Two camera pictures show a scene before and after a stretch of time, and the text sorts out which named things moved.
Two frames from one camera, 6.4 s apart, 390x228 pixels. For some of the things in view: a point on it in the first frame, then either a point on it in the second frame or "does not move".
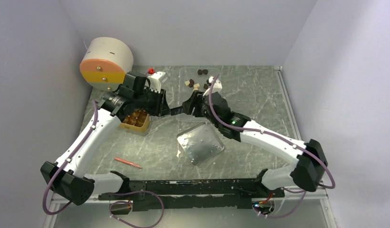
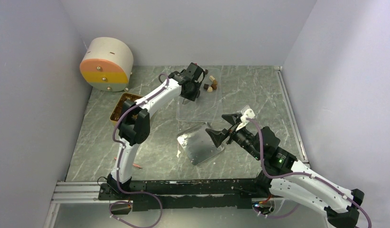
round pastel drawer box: (106, 62) does not move
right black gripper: (195, 100) to (218, 137)
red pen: (128, 163) does not move
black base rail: (212, 194) does not move
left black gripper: (161, 108) to (193, 96)
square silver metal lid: (200, 143) does not move
